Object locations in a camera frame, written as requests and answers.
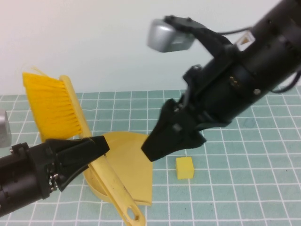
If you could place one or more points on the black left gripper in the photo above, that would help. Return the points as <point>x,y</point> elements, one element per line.
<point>44,169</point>

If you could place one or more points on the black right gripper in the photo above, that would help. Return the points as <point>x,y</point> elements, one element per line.
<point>218,94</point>

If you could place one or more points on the small yellow foam cube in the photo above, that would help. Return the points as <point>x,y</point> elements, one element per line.
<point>184,169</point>

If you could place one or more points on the yellow hand brush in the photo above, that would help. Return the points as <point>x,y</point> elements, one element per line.
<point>51,106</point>

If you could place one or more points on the yellow plastic dustpan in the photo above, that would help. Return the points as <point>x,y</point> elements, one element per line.
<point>134,169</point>

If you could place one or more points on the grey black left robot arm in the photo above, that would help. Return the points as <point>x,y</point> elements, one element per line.
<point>16,179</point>

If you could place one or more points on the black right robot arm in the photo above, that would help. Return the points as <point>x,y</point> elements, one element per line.
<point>277,47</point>

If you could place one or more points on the green white-grid tablecloth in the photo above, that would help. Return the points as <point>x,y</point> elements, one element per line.
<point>235,164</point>

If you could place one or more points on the black left camera mount bracket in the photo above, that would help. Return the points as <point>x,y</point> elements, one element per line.
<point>20,148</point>

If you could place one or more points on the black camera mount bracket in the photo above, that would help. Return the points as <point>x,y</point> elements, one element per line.
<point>207,35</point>
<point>20,148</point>

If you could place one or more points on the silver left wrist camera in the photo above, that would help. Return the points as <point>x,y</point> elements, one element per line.
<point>4,131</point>

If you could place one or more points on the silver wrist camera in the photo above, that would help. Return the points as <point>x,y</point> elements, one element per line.
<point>162,35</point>
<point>4,131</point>

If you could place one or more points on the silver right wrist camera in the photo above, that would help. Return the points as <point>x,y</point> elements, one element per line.
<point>162,35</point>

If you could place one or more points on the black right camera mount bracket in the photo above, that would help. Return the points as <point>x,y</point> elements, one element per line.
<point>207,35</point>

